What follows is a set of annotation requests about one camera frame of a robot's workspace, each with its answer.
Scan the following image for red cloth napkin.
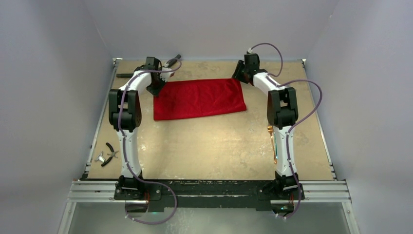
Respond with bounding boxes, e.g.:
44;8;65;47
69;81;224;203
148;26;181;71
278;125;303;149
153;78;247;121

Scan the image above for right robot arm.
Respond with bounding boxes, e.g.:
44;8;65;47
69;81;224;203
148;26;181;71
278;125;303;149
232;52;299;198

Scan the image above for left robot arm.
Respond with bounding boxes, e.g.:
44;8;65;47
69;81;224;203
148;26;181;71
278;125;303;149
108;57;174;199

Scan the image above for gold fork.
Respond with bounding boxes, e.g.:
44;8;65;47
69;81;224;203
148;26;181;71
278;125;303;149
267;124;274;150

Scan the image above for blue utensil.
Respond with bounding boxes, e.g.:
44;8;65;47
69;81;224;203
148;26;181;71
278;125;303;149
272;134;278;164

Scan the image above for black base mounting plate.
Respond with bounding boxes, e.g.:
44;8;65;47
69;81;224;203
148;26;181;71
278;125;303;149
114;177;304;213

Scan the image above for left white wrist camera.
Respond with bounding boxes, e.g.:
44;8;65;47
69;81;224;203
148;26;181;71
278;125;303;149
159;67;174;82

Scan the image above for black corrugated hose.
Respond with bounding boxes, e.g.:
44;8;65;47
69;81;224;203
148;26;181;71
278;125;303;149
116;54;182;79

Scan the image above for black handled pliers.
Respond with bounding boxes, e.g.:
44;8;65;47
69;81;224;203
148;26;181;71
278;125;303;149
94;142;119;167

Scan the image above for aluminium frame rail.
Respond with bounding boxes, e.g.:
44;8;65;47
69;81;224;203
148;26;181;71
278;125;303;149
66;58;352;204

